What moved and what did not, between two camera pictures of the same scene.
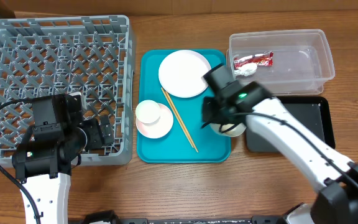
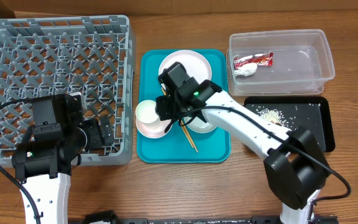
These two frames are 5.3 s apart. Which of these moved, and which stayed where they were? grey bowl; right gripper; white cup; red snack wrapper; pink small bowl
Moved: grey bowl; right gripper
Stayed: red snack wrapper; pink small bowl; white cup
